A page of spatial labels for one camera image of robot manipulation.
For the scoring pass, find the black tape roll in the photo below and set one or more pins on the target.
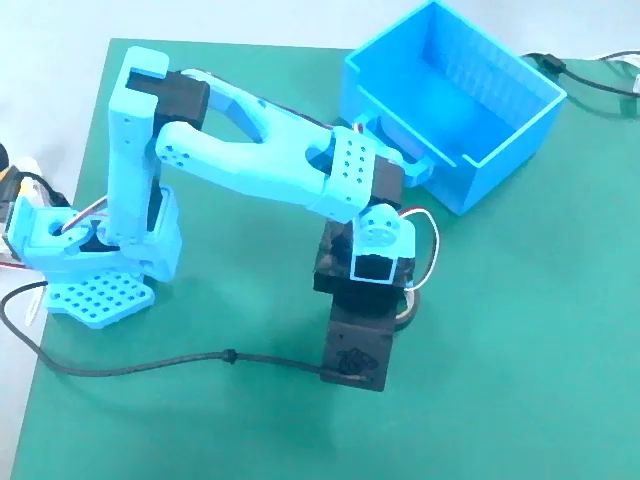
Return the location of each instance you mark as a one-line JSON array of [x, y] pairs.
[[413, 310]]

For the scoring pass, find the light blue robot arm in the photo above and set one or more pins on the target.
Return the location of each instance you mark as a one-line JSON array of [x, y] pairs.
[[250, 160]]

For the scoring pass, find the green cutting mat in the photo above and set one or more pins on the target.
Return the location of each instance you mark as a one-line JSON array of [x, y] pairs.
[[500, 375]]

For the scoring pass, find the black yellow clamp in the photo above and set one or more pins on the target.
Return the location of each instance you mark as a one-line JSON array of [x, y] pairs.
[[7, 190]]

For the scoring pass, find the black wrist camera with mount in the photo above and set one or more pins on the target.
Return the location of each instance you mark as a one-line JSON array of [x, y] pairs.
[[357, 350]]

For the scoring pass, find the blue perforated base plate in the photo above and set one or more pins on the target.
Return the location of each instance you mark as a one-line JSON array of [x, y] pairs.
[[100, 305]]

